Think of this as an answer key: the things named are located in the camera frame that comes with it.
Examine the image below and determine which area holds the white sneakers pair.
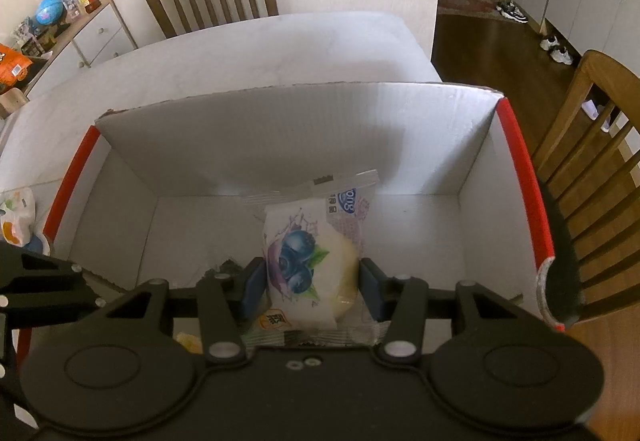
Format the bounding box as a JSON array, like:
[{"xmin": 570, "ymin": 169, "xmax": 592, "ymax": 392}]
[{"xmin": 539, "ymin": 35, "xmax": 574, "ymax": 66}]

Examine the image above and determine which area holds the orange snack bag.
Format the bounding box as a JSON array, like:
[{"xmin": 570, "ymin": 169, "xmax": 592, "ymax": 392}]
[{"xmin": 0, "ymin": 45, "xmax": 32, "ymax": 94}]

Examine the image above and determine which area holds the blue globe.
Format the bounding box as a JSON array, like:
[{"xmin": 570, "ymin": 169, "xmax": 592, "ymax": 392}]
[{"xmin": 35, "ymin": 0, "xmax": 65, "ymax": 25}]

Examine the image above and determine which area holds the blueberry bread package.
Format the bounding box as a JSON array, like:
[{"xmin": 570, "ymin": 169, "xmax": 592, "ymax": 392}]
[{"xmin": 244, "ymin": 169, "xmax": 378, "ymax": 333}]

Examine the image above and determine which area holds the yellow round object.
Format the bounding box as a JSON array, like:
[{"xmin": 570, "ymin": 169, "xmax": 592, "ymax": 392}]
[{"xmin": 175, "ymin": 331, "xmax": 203, "ymax": 354}]

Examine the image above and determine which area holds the dark sneakers pair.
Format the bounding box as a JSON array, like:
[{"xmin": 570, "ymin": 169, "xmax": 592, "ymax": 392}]
[{"xmin": 496, "ymin": 1, "xmax": 528, "ymax": 24}]

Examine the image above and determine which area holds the wooden chair right side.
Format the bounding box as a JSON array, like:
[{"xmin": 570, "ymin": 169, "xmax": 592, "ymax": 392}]
[{"xmin": 533, "ymin": 50, "xmax": 639, "ymax": 328}]

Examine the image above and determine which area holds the orange print plastic bag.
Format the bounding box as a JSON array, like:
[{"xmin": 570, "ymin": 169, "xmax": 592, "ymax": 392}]
[{"xmin": 1, "ymin": 188, "xmax": 36, "ymax": 247}]

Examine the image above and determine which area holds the white drawer cabinet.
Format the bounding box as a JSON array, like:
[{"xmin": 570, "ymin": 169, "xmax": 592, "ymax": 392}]
[{"xmin": 24, "ymin": 0, "xmax": 138, "ymax": 100}]

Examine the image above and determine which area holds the red white cardboard box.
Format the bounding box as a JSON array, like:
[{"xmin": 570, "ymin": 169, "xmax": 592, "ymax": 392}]
[{"xmin": 14, "ymin": 80, "xmax": 586, "ymax": 372}]

